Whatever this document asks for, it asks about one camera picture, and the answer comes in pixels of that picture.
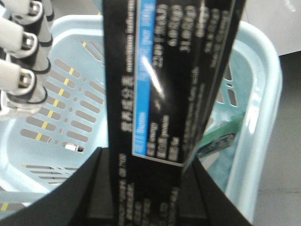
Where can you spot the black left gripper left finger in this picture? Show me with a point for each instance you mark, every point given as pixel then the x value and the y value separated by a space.
pixel 84 199

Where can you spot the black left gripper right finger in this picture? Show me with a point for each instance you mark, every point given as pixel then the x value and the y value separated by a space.
pixel 203 203

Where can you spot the teal goji berry pouch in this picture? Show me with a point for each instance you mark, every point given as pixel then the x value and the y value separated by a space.
pixel 213 142

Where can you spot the black Franzzi cookie box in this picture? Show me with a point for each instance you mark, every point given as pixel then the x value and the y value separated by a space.
pixel 164 65

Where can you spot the white humanoid robot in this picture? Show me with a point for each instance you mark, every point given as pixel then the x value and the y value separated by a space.
pixel 25 39

